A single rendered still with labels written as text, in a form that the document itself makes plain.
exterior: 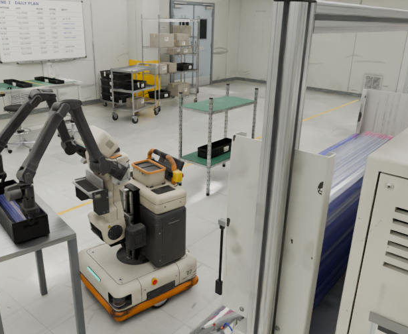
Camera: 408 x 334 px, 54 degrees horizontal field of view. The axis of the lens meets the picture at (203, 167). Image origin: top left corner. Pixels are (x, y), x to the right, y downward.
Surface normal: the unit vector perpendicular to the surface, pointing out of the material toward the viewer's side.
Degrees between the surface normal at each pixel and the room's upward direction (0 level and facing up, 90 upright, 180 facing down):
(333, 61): 90
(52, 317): 0
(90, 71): 90
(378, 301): 90
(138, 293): 90
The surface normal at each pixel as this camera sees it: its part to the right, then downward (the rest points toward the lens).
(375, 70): -0.63, 0.25
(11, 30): 0.77, 0.25
